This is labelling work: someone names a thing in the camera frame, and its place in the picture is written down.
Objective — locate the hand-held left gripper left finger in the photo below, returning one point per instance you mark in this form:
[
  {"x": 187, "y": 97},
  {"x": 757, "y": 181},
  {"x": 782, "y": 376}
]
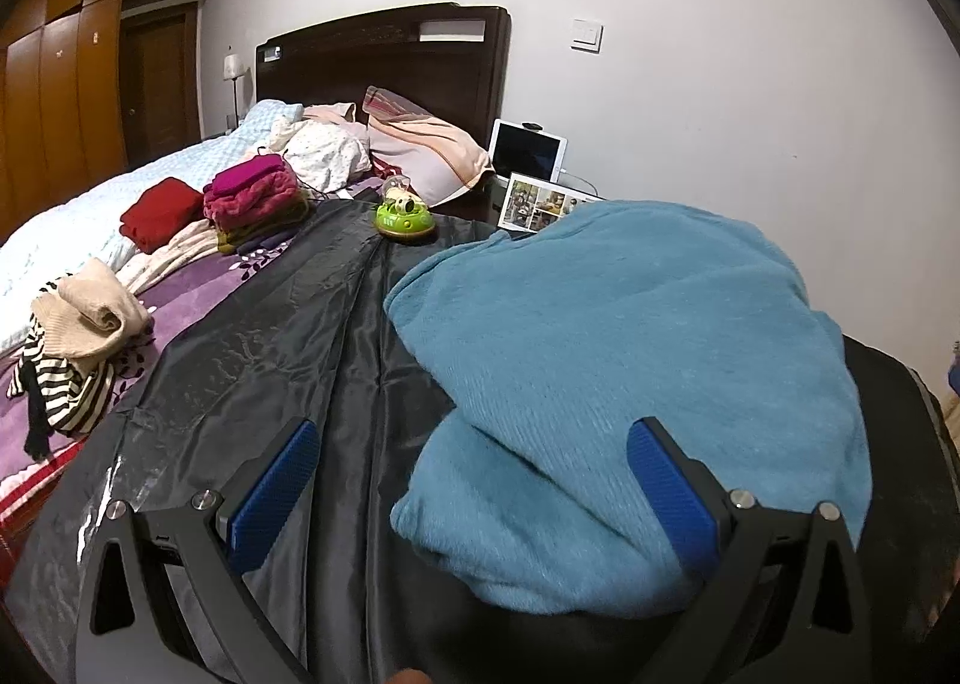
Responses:
[{"x": 274, "y": 489}]

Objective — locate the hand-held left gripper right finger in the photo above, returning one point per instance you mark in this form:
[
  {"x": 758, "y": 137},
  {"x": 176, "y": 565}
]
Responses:
[{"x": 671, "y": 496}]

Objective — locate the blue fleece towel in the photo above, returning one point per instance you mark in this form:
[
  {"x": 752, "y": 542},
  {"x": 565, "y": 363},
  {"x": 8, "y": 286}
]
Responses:
[{"x": 600, "y": 354}]

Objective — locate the magenta folded clothes stack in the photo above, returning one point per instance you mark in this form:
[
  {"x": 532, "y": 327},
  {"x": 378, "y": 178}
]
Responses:
[{"x": 251, "y": 193}]

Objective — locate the black sheet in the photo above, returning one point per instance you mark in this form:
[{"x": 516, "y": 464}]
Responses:
[{"x": 300, "y": 354}]

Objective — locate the purple floral blanket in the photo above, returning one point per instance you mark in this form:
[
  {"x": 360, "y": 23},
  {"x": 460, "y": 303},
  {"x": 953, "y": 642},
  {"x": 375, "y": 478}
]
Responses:
[{"x": 187, "y": 301}]

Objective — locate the black white striped garment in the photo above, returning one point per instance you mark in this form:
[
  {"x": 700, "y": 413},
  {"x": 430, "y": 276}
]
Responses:
[{"x": 67, "y": 391}]

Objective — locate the cream knit garment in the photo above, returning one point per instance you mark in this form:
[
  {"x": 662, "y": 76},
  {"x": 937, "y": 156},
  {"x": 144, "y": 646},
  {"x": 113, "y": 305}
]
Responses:
[{"x": 172, "y": 253}]

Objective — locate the beige sweater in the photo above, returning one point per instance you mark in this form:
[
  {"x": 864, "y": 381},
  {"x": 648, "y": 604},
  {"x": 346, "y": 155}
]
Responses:
[{"x": 90, "y": 309}]

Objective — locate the olive folded garment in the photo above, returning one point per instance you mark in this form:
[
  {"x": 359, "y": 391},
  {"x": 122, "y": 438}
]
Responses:
[{"x": 281, "y": 219}]

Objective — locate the red folded garment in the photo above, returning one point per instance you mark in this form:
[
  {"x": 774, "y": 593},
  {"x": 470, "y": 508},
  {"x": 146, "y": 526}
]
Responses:
[{"x": 161, "y": 211}]

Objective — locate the green toy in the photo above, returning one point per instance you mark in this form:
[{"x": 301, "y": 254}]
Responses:
[{"x": 405, "y": 219}]

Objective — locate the light blue quilt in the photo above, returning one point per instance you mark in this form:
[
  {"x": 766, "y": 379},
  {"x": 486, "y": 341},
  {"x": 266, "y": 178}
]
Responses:
[{"x": 75, "y": 204}]

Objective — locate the pink striped pillow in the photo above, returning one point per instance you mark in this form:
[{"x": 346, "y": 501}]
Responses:
[{"x": 420, "y": 151}]

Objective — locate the white tablet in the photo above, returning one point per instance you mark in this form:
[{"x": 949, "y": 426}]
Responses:
[{"x": 525, "y": 151}]

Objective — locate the light pink cloth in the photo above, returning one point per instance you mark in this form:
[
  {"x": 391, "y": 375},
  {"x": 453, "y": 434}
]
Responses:
[{"x": 330, "y": 112}]

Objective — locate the wooden door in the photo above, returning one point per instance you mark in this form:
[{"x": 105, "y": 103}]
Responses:
[{"x": 157, "y": 91}]

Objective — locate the white bedside lamp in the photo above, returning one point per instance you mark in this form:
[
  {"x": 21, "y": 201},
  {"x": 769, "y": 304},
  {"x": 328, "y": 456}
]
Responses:
[{"x": 234, "y": 67}]

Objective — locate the dark wooden headboard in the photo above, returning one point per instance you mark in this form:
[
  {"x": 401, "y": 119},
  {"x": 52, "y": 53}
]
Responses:
[{"x": 337, "y": 69}]

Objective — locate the wooden wardrobe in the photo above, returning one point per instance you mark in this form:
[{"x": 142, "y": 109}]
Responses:
[{"x": 60, "y": 91}]

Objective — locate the photo frame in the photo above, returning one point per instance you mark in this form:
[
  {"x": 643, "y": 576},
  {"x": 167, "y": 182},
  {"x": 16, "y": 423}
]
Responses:
[{"x": 540, "y": 204}]

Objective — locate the white wall switch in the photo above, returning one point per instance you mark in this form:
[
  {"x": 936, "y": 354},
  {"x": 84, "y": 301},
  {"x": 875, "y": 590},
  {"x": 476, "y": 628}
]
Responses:
[{"x": 586, "y": 35}]

